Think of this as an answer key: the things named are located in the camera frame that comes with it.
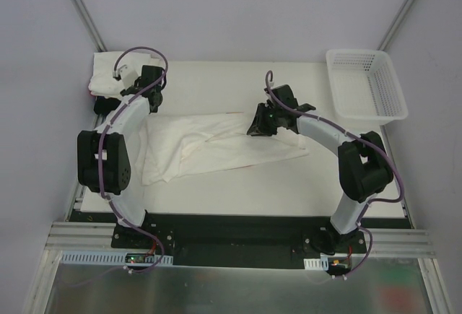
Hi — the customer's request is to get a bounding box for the aluminium frame post right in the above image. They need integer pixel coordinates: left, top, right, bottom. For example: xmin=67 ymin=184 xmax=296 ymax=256
xmin=377 ymin=0 xmax=418 ymax=52

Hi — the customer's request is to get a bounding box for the white slotted cable duct right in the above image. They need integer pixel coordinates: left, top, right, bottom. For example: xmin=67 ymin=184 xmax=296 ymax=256
xmin=303 ymin=256 xmax=353 ymax=271

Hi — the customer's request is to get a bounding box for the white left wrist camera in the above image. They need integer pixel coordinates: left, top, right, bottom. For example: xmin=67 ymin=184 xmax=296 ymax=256
xmin=113 ymin=64 xmax=139 ymax=88

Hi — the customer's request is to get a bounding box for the folded white t shirt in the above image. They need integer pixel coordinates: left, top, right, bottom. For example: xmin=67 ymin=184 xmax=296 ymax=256
xmin=89 ymin=51 xmax=161 ymax=100

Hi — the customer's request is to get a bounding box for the aluminium side rail right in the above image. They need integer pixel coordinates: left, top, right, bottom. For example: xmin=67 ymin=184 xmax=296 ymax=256
xmin=380 ymin=126 xmax=415 ymax=228

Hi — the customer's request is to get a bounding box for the aluminium front rail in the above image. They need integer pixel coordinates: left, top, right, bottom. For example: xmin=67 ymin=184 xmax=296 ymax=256
xmin=45 ymin=222 xmax=437 ymax=258

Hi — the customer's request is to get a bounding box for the folded black t shirt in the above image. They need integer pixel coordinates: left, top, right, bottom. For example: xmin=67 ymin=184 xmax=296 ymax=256
xmin=93 ymin=97 xmax=121 ymax=116

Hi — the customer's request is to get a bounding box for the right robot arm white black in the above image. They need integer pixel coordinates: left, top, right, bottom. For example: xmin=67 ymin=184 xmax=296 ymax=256
xmin=247 ymin=84 xmax=394 ymax=253

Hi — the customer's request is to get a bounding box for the aluminium frame post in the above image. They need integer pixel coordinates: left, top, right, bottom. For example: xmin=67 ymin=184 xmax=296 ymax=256
xmin=70 ymin=0 xmax=107 ymax=52
xmin=377 ymin=0 xmax=418 ymax=52

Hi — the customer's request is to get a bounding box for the white plastic basket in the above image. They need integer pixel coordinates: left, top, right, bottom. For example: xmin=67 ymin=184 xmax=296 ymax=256
xmin=326 ymin=49 xmax=409 ymax=126

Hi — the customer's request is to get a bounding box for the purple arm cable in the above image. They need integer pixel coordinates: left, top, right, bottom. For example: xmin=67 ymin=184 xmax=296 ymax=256
xmin=97 ymin=45 xmax=170 ymax=257
xmin=265 ymin=70 xmax=406 ymax=274

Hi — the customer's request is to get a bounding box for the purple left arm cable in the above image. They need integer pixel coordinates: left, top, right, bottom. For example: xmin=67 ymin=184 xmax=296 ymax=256
xmin=97 ymin=45 xmax=170 ymax=257

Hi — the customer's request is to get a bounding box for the white slotted cable duct left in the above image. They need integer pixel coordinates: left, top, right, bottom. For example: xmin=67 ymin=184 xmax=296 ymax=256
xmin=61 ymin=251 xmax=173 ymax=267

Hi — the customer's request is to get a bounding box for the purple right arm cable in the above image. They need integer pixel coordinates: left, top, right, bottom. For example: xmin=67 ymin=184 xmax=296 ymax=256
xmin=265 ymin=70 xmax=406 ymax=274

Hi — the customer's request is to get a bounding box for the aluminium frame post left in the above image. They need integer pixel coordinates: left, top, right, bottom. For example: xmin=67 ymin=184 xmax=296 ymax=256
xmin=70 ymin=0 xmax=107 ymax=52

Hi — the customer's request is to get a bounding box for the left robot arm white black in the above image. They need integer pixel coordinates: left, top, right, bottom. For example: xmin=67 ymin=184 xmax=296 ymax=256
xmin=77 ymin=65 xmax=166 ymax=248

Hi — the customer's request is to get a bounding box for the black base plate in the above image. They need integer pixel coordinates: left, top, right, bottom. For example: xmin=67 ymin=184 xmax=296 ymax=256
xmin=110 ymin=212 xmax=368 ymax=268

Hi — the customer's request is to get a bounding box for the white slotted cable duct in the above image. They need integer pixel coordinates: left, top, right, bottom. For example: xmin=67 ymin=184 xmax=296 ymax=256
xmin=61 ymin=251 xmax=173 ymax=267
xmin=303 ymin=256 xmax=353 ymax=271

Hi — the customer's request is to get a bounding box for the white t shirt red print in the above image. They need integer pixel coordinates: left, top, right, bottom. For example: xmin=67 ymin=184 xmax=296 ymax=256
xmin=135 ymin=113 xmax=310 ymax=186

